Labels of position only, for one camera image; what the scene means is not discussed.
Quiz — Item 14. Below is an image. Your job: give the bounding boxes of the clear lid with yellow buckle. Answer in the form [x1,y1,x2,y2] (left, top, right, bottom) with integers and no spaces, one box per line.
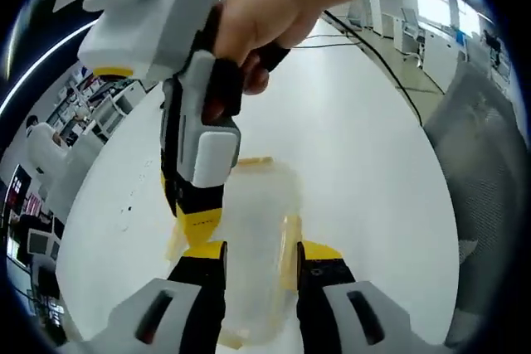
[165,156,307,349]

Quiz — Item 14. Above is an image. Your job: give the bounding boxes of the white cabinet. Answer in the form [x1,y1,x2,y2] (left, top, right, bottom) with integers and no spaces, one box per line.
[88,79,139,138]

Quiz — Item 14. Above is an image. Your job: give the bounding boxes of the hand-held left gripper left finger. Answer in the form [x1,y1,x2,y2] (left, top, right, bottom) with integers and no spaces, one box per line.
[61,240,229,354]

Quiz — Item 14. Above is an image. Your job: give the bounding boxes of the long ceiling light strip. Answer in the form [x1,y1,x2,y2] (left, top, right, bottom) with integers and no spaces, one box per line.
[0,17,105,111]

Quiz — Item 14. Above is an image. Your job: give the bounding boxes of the grey mesh chair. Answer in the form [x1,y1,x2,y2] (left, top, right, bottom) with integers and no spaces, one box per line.
[421,61,529,347]

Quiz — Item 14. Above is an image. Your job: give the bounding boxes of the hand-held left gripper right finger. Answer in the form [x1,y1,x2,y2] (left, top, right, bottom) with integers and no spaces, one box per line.
[295,240,447,354]

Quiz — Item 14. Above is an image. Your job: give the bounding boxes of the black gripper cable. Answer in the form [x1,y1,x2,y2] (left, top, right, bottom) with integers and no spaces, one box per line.
[289,8,425,126]

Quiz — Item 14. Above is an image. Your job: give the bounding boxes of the person's right hand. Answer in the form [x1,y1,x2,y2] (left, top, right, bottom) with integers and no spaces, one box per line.
[201,0,334,124]

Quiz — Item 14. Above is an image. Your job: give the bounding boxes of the monitor with red screen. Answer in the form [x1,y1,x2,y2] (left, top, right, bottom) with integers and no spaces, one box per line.
[4,164,33,213]

